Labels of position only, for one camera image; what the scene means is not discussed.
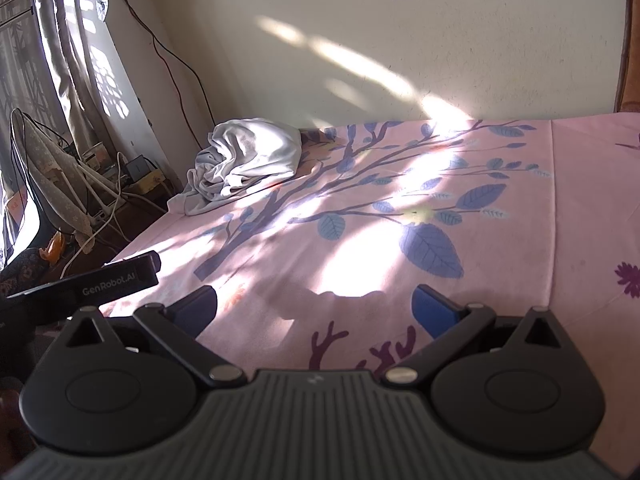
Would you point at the person's left hand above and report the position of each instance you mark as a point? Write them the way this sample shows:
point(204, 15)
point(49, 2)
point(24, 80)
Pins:
point(15, 440)

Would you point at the white cloth garment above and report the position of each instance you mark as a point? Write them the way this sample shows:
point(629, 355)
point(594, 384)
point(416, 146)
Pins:
point(243, 157)

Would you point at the black power adapter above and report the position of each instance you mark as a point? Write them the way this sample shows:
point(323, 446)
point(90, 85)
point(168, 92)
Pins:
point(138, 168)

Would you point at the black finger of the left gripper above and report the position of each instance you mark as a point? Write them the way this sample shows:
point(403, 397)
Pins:
point(117, 280)

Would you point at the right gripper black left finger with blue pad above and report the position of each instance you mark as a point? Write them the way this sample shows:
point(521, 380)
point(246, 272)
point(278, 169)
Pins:
point(111, 386)

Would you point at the brown wooden headboard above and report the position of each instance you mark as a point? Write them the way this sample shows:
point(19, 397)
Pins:
point(628, 87)

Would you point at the yellow box on side table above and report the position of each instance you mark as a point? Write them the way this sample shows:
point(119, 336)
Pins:
point(147, 183)

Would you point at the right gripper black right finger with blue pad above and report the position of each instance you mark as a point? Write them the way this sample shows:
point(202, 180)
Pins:
point(511, 386)

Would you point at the pink floral bed sheet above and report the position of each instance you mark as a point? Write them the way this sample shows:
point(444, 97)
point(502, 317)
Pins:
point(318, 272)

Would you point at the orange object near fan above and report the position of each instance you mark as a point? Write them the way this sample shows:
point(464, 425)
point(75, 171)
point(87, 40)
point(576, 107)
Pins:
point(54, 249)

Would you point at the grey patterned curtain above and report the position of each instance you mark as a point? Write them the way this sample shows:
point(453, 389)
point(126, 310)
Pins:
point(46, 72)

